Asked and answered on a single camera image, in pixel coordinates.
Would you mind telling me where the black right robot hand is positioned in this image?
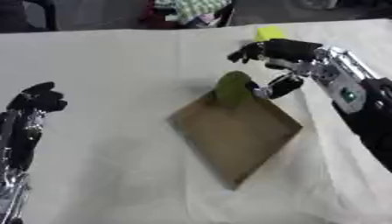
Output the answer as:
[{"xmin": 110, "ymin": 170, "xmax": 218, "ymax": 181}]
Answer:
[{"xmin": 225, "ymin": 38, "xmax": 325, "ymax": 101}]

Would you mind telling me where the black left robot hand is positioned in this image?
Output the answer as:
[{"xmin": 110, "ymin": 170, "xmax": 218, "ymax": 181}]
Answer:
[{"xmin": 0, "ymin": 81, "xmax": 69, "ymax": 172}]

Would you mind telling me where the tan cardboard box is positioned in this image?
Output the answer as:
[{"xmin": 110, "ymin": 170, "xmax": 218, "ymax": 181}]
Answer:
[{"xmin": 165, "ymin": 88, "xmax": 305, "ymax": 191}]

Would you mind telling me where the yellow-green block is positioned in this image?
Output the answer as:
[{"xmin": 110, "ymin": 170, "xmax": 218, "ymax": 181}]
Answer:
[{"xmin": 252, "ymin": 25, "xmax": 288, "ymax": 42}]

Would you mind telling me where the dark chair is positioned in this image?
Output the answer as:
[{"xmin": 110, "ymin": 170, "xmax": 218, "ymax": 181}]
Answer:
[{"xmin": 0, "ymin": 0, "xmax": 60, "ymax": 33}]

